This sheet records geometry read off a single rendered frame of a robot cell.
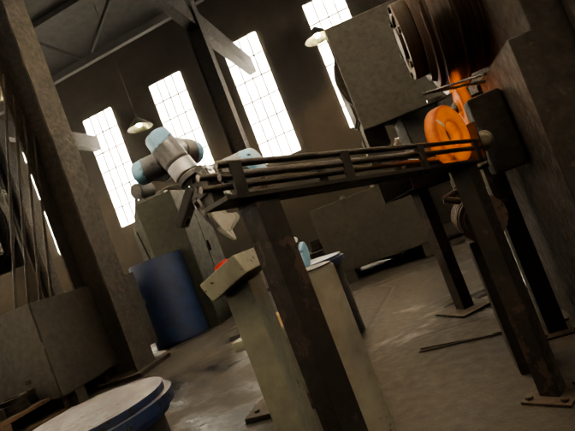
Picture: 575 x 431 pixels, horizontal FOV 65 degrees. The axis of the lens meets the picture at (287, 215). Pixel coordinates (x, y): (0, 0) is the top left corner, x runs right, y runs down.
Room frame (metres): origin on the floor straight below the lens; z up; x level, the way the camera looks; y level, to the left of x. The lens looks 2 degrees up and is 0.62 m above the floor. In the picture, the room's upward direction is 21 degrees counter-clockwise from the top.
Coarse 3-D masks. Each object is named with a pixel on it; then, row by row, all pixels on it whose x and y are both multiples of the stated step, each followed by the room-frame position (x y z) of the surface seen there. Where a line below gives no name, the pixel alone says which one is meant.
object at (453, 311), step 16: (432, 176) 2.02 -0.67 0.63; (448, 176) 2.05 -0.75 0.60; (384, 192) 2.23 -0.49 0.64; (400, 192) 2.26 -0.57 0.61; (416, 192) 2.10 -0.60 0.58; (432, 208) 2.10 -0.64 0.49; (432, 224) 2.09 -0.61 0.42; (432, 240) 2.11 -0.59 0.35; (448, 256) 2.09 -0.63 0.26; (448, 272) 2.09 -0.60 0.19; (448, 288) 2.13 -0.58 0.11; (464, 288) 2.10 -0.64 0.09; (464, 304) 2.09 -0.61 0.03; (480, 304) 2.06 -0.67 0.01
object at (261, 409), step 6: (288, 342) 1.75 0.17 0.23; (294, 360) 1.76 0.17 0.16; (300, 372) 1.75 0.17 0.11; (306, 390) 1.75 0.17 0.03; (258, 402) 1.87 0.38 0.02; (264, 402) 1.84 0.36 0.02; (258, 408) 1.80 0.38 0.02; (264, 408) 1.77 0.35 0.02; (312, 408) 1.65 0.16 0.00; (252, 414) 1.76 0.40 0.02; (258, 414) 1.74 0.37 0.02; (264, 414) 1.71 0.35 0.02; (246, 420) 1.74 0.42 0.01; (252, 420) 1.73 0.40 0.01; (258, 420) 1.72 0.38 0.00
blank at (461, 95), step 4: (460, 88) 1.54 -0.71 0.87; (464, 88) 1.53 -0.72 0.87; (452, 92) 1.61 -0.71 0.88; (456, 92) 1.54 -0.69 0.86; (460, 92) 1.52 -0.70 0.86; (464, 92) 1.52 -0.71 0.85; (468, 92) 1.51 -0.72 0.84; (456, 96) 1.56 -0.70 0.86; (460, 96) 1.52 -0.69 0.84; (464, 96) 1.51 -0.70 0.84; (468, 96) 1.51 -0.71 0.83; (456, 100) 1.59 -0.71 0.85; (460, 100) 1.52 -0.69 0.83; (464, 100) 1.51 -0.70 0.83; (460, 104) 1.55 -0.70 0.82; (464, 112) 1.54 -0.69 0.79; (464, 116) 1.60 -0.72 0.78; (464, 120) 1.60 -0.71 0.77; (468, 120) 1.53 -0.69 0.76
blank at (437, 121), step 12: (444, 108) 1.14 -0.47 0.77; (432, 120) 1.11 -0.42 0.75; (444, 120) 1.13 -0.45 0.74; (456, 120) 1.17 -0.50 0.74; (432, 132) 1.10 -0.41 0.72; (444, 132) 1.12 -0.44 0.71; (456, 132) 1.17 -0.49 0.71; (468, 132) 1.19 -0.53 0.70; (468, 144) 1.17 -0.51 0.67; (444, 156) 1.11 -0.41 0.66; (456, 156) 1.12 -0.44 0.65; (468, 156) 1.16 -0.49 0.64
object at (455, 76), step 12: (432, 0) 1.37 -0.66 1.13; (444, 0) 1.36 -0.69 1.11; (432, 12) 1.37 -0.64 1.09; (444, 12) 1.37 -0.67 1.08; (432, 24) 1.40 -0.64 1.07; (444, 24) 1.38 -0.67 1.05; (456, 24) 1.37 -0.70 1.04; (444, 36) 1.39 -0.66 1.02; (456, 36) 1.39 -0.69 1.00; (444, 48) 1.40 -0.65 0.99; (456, 48) 1.41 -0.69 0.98; (444, 60) 1.44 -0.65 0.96; (456, 60) 1.44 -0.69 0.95; (456, 72) 1.48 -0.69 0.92
